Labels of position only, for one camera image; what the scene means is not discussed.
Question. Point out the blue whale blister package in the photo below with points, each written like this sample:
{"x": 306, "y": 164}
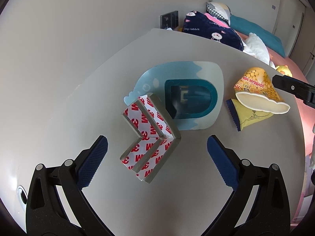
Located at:
{"x": 191, "y": 91}

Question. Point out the yellow soybean milk bag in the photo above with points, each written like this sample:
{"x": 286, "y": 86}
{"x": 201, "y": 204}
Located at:
{"x": 255, "y": 91}

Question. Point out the white goose plush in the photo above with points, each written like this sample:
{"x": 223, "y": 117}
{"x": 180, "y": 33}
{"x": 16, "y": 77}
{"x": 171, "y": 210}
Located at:
{"x": 255, "y": 47}

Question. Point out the small yellow snack packet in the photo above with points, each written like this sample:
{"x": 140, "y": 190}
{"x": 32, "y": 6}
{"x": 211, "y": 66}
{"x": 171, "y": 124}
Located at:
{"x": 243, "y": 116}

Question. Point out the grey corner guard with tape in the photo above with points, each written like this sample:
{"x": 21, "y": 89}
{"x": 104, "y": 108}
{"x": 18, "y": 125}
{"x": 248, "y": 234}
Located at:
{"x": 157, "y": 137}

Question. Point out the black wall socket panel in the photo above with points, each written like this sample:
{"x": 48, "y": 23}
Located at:
{"x": 169, "y": 20}

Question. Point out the yellow chick plush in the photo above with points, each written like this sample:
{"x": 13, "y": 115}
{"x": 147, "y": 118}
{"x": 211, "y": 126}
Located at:
{"x": 284, "y": 70}

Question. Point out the teal pillow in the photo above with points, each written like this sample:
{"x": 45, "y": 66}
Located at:
{"x": 246, "y": 27}

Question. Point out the navy rabbit blanket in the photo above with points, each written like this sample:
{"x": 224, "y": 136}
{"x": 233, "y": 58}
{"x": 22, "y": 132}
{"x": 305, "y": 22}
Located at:
{"x": 196, "y": 23}

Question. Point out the pink clothing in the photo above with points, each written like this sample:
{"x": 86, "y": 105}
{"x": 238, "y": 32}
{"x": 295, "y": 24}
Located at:
{"x": 217, "y": 21}

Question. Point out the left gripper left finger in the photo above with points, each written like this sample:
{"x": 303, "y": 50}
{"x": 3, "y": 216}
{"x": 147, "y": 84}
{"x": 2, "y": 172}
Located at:
{"x": 88, "y": 161}

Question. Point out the checkered patchwork pillow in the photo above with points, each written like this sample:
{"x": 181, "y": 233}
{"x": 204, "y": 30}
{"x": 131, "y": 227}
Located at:
{"x": 219, "y": 10}

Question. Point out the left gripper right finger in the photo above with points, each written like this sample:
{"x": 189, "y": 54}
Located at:
{"x": 226, "y": 161}

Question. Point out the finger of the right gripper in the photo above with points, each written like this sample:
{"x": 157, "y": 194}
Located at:
{"x": 299, "y": 89}

